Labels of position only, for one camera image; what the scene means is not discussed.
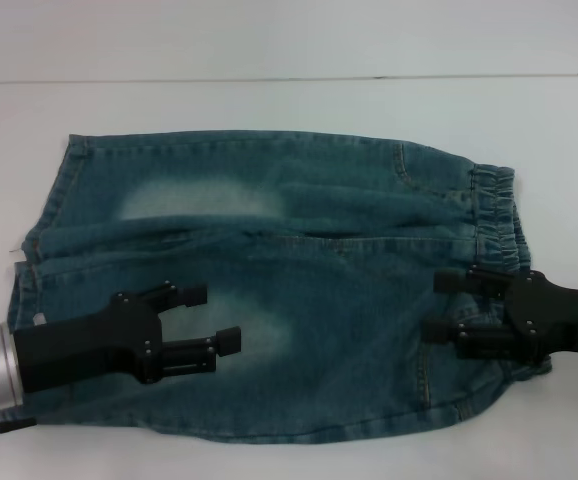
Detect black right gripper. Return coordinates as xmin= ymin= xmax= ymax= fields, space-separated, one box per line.
xmin=422 ymin=266 xmax=578 ymax=368

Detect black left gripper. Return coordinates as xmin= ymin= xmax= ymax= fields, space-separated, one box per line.
xmin=12 ymin=281 xmax=242 ymax=395

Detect blue denim shorts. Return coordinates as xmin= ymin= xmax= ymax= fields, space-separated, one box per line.
xmin=7 ymin=131 xmax=554 ymax=447

